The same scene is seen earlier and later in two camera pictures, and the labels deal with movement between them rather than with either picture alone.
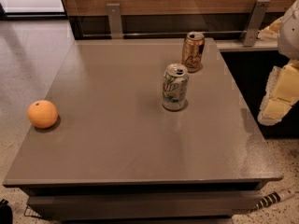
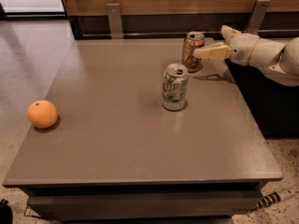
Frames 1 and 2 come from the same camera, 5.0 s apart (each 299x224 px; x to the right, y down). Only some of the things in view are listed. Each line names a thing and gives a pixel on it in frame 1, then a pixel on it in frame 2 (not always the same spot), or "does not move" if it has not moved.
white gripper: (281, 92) -> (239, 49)
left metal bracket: (115, 21) does not move
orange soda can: (192, 49) does not move
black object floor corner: (6, 213) does not move
